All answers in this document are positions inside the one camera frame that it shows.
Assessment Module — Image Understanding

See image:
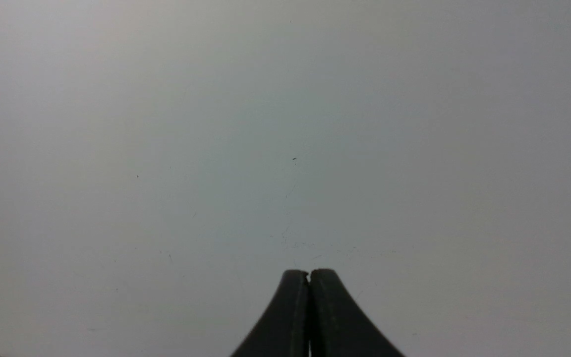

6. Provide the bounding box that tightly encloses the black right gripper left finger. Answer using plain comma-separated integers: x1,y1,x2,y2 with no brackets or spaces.
232,270,310,357

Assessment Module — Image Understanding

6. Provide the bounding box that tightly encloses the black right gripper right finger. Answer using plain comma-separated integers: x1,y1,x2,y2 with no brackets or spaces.
310,269,403,357

